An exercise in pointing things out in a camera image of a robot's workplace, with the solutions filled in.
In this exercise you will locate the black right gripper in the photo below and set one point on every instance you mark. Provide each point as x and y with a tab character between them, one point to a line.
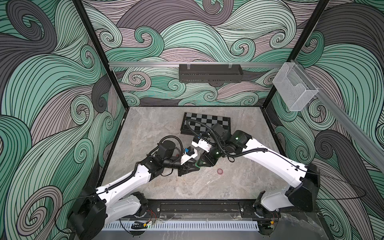
207	159

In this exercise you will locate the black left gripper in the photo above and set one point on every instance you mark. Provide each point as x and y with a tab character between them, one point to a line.
182	167

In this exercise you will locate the green paint jar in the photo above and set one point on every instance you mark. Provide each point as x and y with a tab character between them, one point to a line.
198	161

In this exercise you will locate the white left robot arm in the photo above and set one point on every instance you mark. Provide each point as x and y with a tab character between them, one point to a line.
96	207

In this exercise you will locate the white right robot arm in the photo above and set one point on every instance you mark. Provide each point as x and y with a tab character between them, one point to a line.
303	181

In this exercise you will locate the black white chessboard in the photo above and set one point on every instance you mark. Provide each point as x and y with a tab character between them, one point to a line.
208	120

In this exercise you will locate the white ventilated front strip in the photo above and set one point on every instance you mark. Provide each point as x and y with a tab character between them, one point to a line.
248	226

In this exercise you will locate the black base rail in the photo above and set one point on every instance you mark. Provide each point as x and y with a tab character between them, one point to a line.
242	208

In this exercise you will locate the black wall shelf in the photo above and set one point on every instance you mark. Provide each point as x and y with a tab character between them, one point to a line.
215	74

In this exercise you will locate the clear plastic wall bin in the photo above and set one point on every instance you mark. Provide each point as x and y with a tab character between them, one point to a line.
294	86

